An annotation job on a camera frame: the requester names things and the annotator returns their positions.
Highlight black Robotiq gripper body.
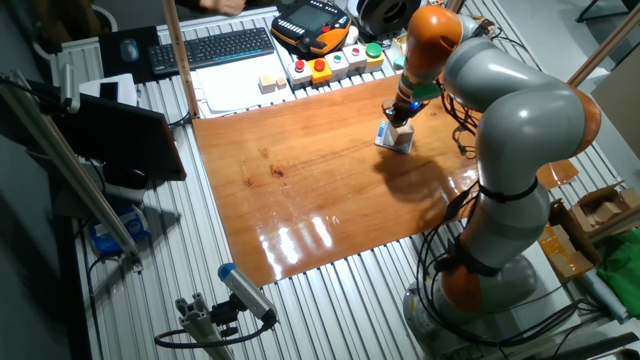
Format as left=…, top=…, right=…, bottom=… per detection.
left=382, top=97, right=426, bottom=125

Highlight large plain wooden cube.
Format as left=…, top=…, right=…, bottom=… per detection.
left=388, top=123, right=416, bottom=147

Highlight silver digital pocket scale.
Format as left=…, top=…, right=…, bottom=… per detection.
left=374, top=119, right=415, bottom=155

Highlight bare person hand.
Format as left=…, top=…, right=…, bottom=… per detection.
left=199, top=0, right=247, bottom=17

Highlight yellow box big green button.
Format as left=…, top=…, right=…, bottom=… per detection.
left=363, top=42, right=386, bottom=73

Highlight white box small red button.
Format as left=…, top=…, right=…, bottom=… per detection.
left=342, top=43, right=369, bottom=76

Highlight white box green button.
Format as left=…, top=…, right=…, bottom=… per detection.
left=324, top=50, right=350, bottom=81

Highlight yellow box red button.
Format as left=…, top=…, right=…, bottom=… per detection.
left=307, top=57, right=334, bottom=86

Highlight black filament spool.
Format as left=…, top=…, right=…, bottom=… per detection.
left=355, top=0, right=422, bottom=37

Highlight white box red emergency button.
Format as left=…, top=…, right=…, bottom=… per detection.
left=286, top=58, right=313, bottom=90

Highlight glossy wood grain mat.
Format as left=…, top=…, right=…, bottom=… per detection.
left=192, top=74, right=580, bottom=289

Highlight black orange teach pendant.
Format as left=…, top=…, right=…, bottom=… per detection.
left=270, top=0, right=353, bottom=56

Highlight white paper sheets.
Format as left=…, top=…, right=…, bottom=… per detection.
left=192, top=52, right=296, bottom=119

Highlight black computer keyboard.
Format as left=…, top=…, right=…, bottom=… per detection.
left=147, top=26, right=276, bottom=76

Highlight flat brown cardboard box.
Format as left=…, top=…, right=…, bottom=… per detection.
left=537, top=198, right=603, bottom=281

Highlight brown board panel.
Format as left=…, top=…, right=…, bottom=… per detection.
left=591, top=59, right=640, bottom=161

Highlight open cardboard box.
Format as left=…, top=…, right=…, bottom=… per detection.
left=569, top=182, right=640, bottom=234

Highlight black chair base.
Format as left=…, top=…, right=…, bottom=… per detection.
left=574, top=0, right=640, bottom=24

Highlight white flat sheet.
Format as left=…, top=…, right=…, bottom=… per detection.
left=529, top=242, right=584, bottom=326

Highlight grey rolled sheet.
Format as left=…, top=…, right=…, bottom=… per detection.
left=574, top=269, right=630, bottom=324

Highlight green cloth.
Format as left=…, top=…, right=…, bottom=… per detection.
left=597, top=242, right=640, bottom=319

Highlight black flat monitor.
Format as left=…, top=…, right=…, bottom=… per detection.
left=49, top=92, right=188, bottom=182

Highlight white box device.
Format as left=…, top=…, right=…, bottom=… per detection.
left=78, top=73, right=139, bottom=107

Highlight grey computer mouse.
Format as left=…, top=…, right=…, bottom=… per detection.
left=119, top=38, right=141, bottom=63

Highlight black mouse pad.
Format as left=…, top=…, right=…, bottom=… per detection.
left=98, top=25, right=161, bottom=85

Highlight blue white plastic package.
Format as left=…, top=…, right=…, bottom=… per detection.
left=88, top=204, right=151, bottom=259

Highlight long aluminium profile beam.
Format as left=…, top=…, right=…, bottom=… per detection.
left=0, top=69, right=145, bottom=272

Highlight green printed wrist mount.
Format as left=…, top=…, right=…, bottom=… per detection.
left=393, top=55, right=444, bottom=102

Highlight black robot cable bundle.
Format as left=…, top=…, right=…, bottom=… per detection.
left=414, top=74, right=601, bottom=349

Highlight grey depth camera blue end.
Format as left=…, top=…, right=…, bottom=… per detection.
left=217, top=262, right=279, bottom=324

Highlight short aluminium profile post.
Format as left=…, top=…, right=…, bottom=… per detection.
left=174, top=292, right=236, bottom=360

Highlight black camera cable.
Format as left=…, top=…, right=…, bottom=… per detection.
left=153, top=319, right=277, bottom=350

